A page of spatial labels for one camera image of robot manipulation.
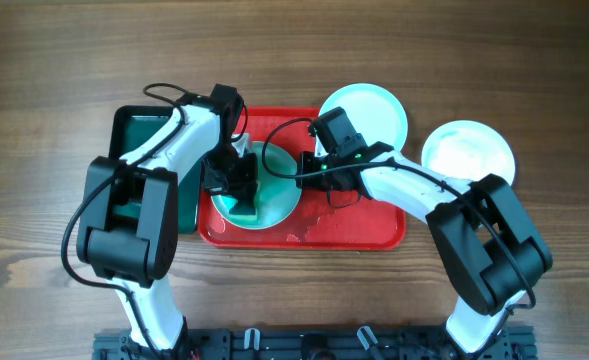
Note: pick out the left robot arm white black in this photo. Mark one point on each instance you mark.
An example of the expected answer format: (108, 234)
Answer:
(128, 221)

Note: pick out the white plate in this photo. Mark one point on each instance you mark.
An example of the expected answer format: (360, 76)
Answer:
(469, 150)
(373, 111)
(275, 200)

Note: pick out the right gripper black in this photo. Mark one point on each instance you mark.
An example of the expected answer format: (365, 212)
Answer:
(312, 183)

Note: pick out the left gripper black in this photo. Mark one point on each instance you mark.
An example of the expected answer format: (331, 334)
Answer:
(240, 187)

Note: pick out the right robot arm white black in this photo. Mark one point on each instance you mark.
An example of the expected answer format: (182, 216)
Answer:
(492, 252)

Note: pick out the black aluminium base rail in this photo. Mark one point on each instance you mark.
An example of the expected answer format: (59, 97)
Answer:
(418, 342)

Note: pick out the green yellow sponge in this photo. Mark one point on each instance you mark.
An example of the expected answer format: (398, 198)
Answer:
(242, 211)

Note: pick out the red plastic tray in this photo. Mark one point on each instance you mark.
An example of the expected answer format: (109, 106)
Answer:
(313, 224)

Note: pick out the dark green tray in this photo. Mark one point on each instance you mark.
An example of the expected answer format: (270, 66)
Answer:
(132, 126)

